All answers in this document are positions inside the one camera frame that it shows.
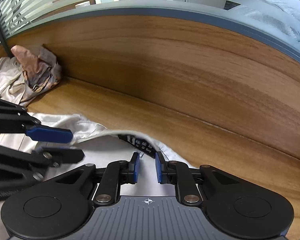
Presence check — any white satin shirt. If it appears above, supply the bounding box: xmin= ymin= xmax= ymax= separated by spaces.
xmin=0 ymin=114 xmax=195 ymax=239

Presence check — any beige crumpled shirt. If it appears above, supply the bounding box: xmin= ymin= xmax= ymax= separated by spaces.
xmin=0 ymin=57 xmax=36 ymax=107

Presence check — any crumpled brown patterned cloth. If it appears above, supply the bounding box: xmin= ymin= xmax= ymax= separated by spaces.
xmin=11 ymin=45 xmax=62 ymax=106

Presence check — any frosted glass desk partition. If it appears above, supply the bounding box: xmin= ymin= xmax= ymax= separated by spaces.
xmin=0 ymin=0 xmax=300 ymax=62

